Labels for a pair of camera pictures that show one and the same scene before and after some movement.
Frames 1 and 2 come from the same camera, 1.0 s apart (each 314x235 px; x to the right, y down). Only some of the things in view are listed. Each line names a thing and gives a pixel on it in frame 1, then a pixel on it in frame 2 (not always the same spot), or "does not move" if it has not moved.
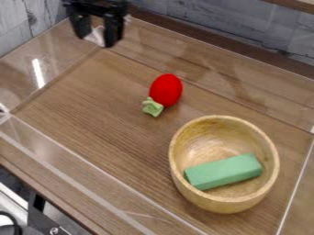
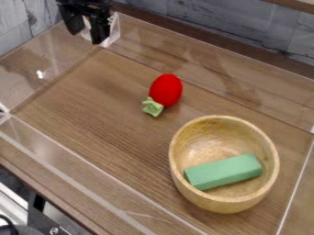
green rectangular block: (203, 176) does not move
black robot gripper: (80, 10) -> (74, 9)
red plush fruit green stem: (166, 93) does not move
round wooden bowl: (223, 160) does not move
